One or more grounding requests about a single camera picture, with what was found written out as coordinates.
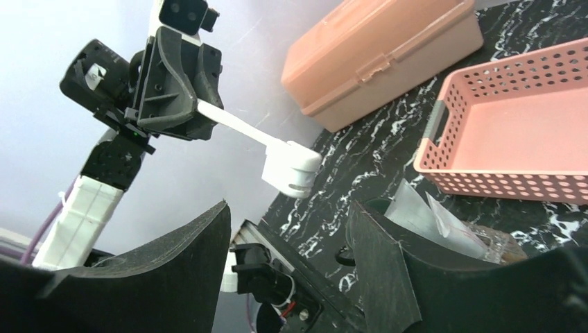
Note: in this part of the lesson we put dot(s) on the pink plastic storage box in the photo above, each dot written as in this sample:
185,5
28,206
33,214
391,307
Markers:
364,54

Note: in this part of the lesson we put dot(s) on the pink perforated plastic basket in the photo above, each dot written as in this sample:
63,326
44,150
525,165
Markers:
513,128

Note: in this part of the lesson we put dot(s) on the white toothpaste tube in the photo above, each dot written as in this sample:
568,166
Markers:
458,236
410,211

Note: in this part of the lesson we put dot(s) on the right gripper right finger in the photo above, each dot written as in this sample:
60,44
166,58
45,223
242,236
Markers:
410,284

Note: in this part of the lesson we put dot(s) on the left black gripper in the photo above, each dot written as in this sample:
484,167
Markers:
166,77

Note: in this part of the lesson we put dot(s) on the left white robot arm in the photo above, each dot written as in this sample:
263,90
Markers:
98,80

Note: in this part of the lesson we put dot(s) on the clear acrylic holder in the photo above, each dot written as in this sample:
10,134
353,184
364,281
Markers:
503,248

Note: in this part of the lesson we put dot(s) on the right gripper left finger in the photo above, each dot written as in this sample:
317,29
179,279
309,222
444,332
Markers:
170,284

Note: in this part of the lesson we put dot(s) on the dark green mug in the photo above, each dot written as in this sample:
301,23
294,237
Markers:
344,255

